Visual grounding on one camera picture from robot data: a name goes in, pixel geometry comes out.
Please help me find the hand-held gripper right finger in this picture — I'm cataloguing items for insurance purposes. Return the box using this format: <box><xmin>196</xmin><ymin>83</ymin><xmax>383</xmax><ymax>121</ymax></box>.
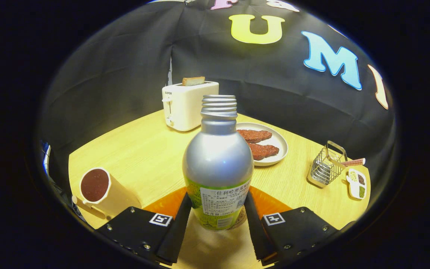
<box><xmin>243</xmin><ymin>191</ymin><xmax>339</xmax><ymax>266</ymax></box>

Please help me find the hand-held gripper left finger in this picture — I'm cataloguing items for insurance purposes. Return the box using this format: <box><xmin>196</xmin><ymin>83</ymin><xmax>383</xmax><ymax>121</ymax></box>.
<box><xmin>96</xmin><ymin>187</ymin><xmax>193</xmax><ymax>266</ymax></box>

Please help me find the round wooden coaster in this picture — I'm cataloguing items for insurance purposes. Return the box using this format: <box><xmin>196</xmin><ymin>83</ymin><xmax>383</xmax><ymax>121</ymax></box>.
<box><xmin>234</xmin><ymin>205</ymin><xmax>247</xmax><ymax>229</ymax></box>

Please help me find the cream cup wooden handle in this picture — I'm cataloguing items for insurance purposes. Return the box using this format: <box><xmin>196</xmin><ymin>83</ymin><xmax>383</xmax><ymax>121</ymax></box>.
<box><xmin>72</xmin><ymin>167</ymin><xmax>141</xmax><ymax>219</ymax></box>

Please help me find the silver bottle green label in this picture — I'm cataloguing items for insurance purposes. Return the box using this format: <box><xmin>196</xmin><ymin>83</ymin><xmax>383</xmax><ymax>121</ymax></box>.
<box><xmin>182</xmin><ymin>95</ymin><xmax>254</xmax><ymax>231</ymax></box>

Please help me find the wooden table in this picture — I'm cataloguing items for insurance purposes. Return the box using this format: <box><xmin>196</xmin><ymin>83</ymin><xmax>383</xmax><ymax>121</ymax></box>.
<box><xmin>68</xmin><ymin>109</ymin><xmax>371</xmax><ymax>269</ymax></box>

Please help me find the brown meat slice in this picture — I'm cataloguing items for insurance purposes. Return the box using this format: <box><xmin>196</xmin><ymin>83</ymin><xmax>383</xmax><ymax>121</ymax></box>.
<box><xmin>249</xmin><ymin>143</ymin><xmax>280</xmax><ymax>161</ymax></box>
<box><xmin>237</xmin><ymin>129</ymin><xmax>272</xmax><ymax>143</ymax></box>

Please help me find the white round plate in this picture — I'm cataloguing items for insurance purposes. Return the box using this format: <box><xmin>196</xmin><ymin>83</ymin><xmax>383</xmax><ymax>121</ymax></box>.
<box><xmin>236</xmin><ymin>122</ymin><xmax>289</xmax><ymax>167</ymax></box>

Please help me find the white divided dish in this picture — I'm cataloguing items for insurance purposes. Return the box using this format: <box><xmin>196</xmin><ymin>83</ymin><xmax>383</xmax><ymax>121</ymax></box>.
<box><xmin>346</xmin><ymin>168</ymin><xmax>367</xmax><ymax>200</ymax></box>

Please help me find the white toaster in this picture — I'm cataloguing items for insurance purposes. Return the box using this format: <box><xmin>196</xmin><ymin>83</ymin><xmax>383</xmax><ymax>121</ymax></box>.
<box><xmin>162</xmin><ymin>81</ymin><xmax>219</xmax><ymax>132</ymax></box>

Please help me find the toast slice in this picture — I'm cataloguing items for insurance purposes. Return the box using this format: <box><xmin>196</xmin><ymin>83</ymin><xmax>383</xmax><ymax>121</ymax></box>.
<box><xmin>182</xmin><ymin>76</ymin><xmax>206</xmax><ymax>87</ymax></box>

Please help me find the black backdrop cloth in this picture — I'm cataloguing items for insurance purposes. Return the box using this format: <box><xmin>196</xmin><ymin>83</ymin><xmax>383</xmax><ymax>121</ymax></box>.
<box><xmin>38</xmin><ymin>0</ymin><xmax>396</xmax><ymax>183</ymax></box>

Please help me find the metal wire basket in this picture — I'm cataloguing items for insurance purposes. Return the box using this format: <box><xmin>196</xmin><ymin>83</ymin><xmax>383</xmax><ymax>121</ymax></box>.
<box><xmin>307</xmin><ymin>140</ymin><xmax>348</xmax><ymax>188</ymax></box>

